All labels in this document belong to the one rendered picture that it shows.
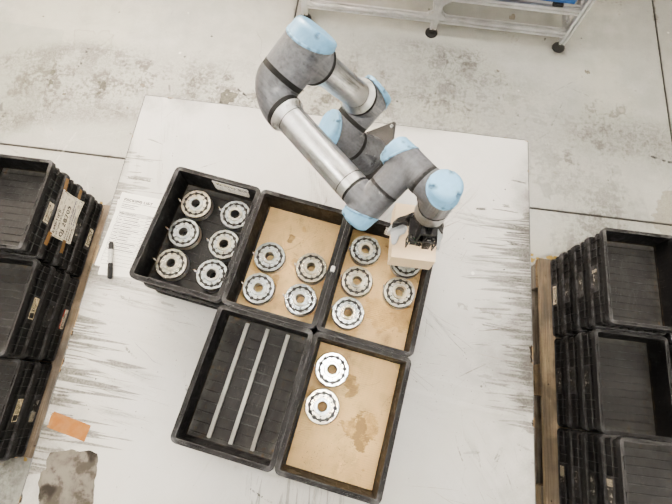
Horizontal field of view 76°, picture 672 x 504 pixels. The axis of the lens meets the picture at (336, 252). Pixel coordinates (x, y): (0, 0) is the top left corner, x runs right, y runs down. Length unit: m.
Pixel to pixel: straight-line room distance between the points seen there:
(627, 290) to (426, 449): 1.12
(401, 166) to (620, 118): 2.46
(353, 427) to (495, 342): 0.59
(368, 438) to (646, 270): 1.42
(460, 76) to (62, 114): 2.43
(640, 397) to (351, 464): 1.32
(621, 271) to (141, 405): 1.94
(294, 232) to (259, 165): 0.39
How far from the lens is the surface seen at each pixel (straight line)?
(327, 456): 1.41
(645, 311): 2.21
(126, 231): 1.79
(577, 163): 2.97
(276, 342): 1.42
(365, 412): 1.41
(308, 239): 1.49
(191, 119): 1.94
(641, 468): 2.12
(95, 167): 2.86
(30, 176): 2.35
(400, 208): 1.23
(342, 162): 1.00
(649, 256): 2.30
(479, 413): 1.62
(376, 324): 1.43
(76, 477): 1.72
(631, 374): 2.26
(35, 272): 2.18
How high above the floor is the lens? 2.23
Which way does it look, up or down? 72 degrees down
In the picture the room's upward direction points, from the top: 5 degrees clockwise
